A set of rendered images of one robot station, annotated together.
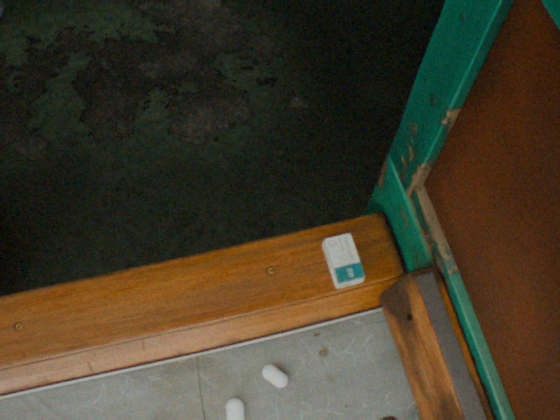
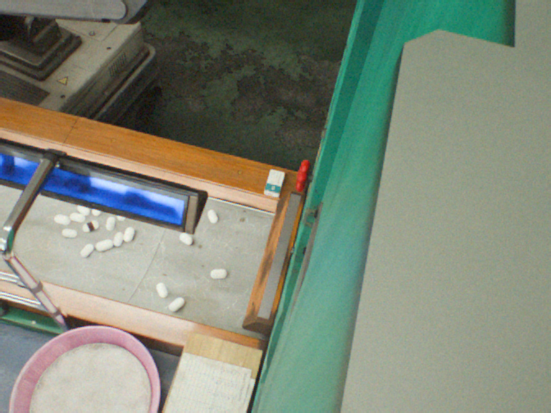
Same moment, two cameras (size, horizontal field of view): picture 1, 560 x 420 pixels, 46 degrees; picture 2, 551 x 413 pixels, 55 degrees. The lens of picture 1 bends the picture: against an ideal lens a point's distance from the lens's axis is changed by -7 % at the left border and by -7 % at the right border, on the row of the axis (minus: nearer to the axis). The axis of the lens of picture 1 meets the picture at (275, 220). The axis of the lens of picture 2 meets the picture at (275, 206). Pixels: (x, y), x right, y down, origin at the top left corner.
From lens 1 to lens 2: 56 cm
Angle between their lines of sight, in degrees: 14
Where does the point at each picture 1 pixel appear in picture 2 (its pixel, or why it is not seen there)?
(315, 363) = (235, 222)
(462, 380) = (282, 245)
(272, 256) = (244, 167)
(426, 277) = (296, 196)
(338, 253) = (273, 178)
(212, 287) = (209, 165)
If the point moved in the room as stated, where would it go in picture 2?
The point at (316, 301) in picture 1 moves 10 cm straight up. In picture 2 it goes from (252, 194) to (253, 170)
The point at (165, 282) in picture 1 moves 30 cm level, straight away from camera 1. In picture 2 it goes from (190, 154) to (229, 68)
